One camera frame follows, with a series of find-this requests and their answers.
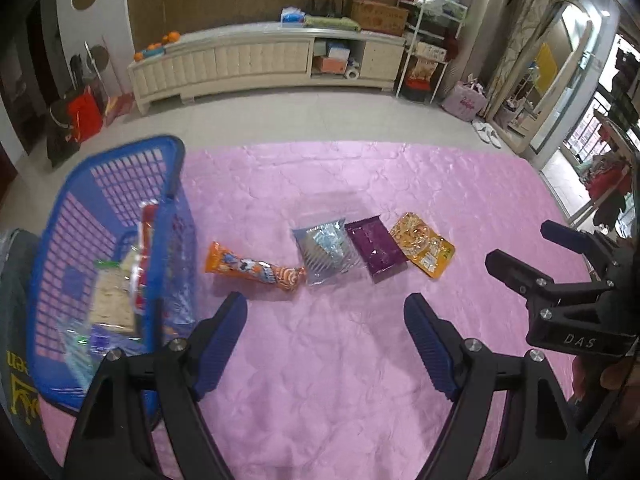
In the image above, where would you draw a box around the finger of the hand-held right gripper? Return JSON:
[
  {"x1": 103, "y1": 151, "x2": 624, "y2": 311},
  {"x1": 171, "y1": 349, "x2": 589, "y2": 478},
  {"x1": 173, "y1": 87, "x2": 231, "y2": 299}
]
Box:
[
  {"x1": 541, "y1": 220, "x2": 623, "y2": 275},
  {"x1": 485, "y1": 249, "x2": 617, "y2": 307}
]

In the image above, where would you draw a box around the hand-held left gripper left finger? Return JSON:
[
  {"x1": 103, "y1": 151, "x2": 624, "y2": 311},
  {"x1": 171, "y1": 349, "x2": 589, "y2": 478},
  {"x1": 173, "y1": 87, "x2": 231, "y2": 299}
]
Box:
[{"x1": 65, "y1": 291, "x2": 248, "y2": 480}]

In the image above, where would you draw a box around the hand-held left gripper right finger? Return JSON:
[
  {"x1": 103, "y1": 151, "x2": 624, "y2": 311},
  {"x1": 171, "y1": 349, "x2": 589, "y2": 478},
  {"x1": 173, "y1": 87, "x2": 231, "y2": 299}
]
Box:
[{"x1": 404, "y1": 292, "x2": 586, "y2": 480}]

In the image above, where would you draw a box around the orange cartoon snack packet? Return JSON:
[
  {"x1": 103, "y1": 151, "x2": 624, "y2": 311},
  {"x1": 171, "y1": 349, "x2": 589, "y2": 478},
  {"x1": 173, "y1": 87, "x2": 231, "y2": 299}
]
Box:
[{"x1": 204, "y1": 241, "x2": 307, "y2": 292}]

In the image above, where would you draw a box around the cracker packet with green label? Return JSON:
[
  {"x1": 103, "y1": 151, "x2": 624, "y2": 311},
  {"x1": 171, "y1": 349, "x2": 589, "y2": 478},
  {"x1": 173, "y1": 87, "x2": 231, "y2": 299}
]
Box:
[{"x1": 90, "y1": 247, "x2": 143, "y2": 336}]

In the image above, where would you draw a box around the grape candy pack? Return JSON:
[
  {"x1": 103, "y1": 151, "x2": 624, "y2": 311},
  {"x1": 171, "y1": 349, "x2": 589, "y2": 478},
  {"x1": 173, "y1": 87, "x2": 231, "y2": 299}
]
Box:
[{"x1": 64, "y1": 329, "x2": 110, "y2": 387}]

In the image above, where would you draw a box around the red foil snack packet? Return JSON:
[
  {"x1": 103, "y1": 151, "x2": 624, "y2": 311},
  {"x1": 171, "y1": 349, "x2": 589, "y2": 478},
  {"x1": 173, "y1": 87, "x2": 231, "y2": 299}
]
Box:
[{"x1": 135, "y1": 202, "x2": 173, "y2": 318}]

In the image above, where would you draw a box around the blue plastic basket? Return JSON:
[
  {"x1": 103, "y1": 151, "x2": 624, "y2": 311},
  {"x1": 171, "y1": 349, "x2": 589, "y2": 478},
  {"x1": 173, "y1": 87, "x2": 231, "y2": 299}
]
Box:
[{"x1": 25, "y1": 135, "x2": 198, "y2": 428}]

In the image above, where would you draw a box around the person's right hand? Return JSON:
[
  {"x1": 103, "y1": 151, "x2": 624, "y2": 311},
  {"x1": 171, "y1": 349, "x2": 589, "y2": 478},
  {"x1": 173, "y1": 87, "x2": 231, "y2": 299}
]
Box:
[{"x1": 572, "y1": 342, "x2": 640, "y2": 441}]

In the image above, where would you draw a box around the hanging clothes rack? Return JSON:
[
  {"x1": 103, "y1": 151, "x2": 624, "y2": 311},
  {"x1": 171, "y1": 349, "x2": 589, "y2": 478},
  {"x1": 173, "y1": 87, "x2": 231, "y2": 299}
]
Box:
[{"x1": 575, "y1": 35, "x2": 640, "y2": 237}]

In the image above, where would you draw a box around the yellow foil snack packet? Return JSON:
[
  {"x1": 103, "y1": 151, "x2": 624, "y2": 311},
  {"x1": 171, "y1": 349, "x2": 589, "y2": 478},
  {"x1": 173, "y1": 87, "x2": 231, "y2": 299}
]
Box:
[{"x1": 389, "y1": 211, "x2": 456, "y2": 280}]

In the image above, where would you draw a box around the pink blanket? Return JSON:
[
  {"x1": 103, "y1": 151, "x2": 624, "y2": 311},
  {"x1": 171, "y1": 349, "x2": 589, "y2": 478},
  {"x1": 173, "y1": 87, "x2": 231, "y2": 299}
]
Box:
[{"x1": 37, "y1": 142, "x2": 606, "y2": 480}]

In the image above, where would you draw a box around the purple snack packet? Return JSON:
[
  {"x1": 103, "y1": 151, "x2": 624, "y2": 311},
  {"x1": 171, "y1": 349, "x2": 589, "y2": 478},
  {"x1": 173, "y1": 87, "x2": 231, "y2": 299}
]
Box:
[{"x1": 345, "y1": 214, "x2": 408, "y2": 285}]

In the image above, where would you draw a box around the clear blue snack packet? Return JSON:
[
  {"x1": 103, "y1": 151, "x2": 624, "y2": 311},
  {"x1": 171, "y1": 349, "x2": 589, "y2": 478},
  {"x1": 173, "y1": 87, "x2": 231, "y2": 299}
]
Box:
[{"x1": 291, "y1": 216, "x2": 360, "y2": 287}]

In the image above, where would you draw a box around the pink bag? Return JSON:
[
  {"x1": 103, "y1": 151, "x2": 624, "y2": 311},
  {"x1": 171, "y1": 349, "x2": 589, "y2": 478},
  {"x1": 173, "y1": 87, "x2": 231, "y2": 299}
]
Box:
[{"x1": 441, "y1": 80, "x2": 489, "y2": 122}]

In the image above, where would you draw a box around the patterned curtain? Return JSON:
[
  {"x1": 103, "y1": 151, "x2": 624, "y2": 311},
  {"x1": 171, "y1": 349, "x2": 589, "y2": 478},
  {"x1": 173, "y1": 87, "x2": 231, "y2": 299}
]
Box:
[{"x1": 487, "y1": 0, "x2": 557, "y2": 127}]

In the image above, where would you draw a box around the person's grey printed garment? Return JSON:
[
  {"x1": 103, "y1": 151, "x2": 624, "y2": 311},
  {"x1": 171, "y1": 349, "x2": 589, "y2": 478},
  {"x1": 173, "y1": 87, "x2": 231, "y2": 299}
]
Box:
[{"x1": 0, "y1": 227, "x2": 66, "y2": 480}]

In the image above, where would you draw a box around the white metal rack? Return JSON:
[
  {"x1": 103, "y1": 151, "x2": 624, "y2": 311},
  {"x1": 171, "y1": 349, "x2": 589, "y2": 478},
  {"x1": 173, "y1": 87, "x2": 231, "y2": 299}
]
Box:
[{"x1": 397, "y1": 0, "x2": 469, "y2": 104}]

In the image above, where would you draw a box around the patterned gift box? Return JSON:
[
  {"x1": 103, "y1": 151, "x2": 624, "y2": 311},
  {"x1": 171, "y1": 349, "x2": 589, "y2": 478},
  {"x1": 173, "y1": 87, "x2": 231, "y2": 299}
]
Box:
[{"x1": 102, "y1": 92, "x2": 135, "y2": 127}]

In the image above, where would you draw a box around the black bag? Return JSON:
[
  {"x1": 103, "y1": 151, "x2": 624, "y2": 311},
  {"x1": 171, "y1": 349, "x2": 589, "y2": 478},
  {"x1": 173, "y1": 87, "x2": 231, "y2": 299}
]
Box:
[{"x1": 46, "y1": 100, "x2": 81, "y2": 168}]

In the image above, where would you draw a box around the red bag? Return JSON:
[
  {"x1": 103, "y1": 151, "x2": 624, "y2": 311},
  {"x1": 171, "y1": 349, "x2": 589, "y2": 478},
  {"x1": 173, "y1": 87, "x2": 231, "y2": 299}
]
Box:
[{"x1": 67, "y1": 87, "x2": 104, "y2": 143}]

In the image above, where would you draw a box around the orange box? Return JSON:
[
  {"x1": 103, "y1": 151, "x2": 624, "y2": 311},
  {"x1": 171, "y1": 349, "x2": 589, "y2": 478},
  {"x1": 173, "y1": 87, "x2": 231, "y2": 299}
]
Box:
[{"x1": 312, "y1": 56, "x2": 347, "y2": 74}]

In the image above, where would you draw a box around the cardboard box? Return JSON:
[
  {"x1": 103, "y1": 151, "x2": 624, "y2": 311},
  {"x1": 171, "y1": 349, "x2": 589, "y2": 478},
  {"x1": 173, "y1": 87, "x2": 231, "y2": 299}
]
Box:
[{"x1": 349, "y1": 0, "x2": 410, "y2": 37}]

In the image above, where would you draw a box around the white tv cabinet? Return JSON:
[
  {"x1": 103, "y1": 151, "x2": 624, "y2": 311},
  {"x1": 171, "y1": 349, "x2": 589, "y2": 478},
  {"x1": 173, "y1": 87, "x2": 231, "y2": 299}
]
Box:
[{"x1": 127, "y1": 21, "x2": 407, "y2": 116}]

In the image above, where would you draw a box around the green cushion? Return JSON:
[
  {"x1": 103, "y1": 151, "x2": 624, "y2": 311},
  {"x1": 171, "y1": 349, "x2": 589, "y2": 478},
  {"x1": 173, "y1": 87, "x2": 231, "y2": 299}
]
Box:
[{"x1": 303, "y1": 15, "x2": 362, "y2": 32}]

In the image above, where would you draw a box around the orange and blue toy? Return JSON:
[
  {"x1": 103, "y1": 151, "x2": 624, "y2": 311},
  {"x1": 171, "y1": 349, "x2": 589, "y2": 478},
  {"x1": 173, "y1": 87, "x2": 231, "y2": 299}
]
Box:
[{"x1": 133, "y1": 42, "x2": 166, "y2": 62}]

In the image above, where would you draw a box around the white panel with round holes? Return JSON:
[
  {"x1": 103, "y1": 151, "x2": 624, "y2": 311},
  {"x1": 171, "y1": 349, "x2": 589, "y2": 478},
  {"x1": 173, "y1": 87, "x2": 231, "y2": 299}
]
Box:
[{"x1": 40, "y1": 0, "x2": 133, "y2": 98}]

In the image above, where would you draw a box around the arched mirror frame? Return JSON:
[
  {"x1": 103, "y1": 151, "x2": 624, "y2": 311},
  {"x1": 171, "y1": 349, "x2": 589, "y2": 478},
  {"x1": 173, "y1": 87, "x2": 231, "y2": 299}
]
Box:
[{"x1": 510, "y1": 0, "x2": 619, "y2": 157}]

